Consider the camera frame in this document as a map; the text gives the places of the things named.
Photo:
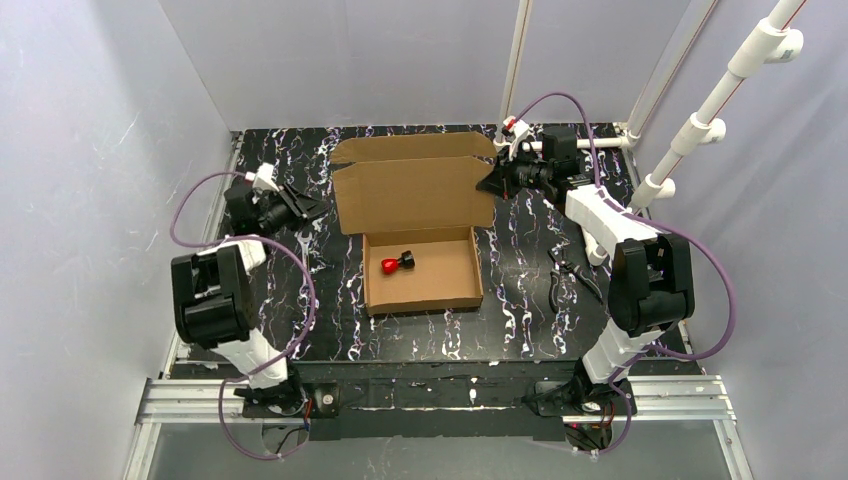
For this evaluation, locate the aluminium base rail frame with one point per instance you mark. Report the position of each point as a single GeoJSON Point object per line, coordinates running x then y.
{"type": "Point", "coordinates": [439, 399]}

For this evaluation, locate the brown cardboard box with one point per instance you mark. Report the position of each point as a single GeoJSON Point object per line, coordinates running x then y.
{"type": "Point", "coordinates": [413, 197]}

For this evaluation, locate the small red ball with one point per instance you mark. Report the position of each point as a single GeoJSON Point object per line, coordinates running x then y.
{"type": "Point", "coordinates": [389, 265]}

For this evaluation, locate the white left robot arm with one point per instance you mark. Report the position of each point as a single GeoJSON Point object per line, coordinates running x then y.
{"type": "Point", "coordinates": [213, 302]}

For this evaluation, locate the white PVC camera pole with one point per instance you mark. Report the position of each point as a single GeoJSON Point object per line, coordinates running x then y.
{"type": "Point", "coordinates": [772, 40]}

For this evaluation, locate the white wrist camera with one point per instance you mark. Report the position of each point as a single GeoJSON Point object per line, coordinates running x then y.
{"type": "Point", "coordinates": [513, 130]}
{"type": "Point", "coordinates": [262, 178]}

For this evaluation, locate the black handled pliers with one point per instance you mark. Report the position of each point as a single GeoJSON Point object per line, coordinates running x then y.
{"type": "Point", "coordinates": [565, 276]}

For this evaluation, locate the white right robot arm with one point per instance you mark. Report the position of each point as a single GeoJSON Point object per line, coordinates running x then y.
{"type": "Point", "coordinates": [650, 287]}

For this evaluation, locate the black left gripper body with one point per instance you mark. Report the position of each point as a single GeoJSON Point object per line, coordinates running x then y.
{"type": "Point", "coordinates": [291, 204]}

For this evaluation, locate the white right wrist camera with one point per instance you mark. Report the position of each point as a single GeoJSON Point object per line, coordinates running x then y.
{"type": "Point", "coordinates": [513, 130]}

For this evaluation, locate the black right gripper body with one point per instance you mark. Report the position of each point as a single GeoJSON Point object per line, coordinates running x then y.
{"type": "Point", "coordinates": [505, 176]}

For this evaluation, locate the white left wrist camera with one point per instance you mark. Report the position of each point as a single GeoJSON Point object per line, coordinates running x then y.
{"type": "Point", "coordinates": [262, 178]}

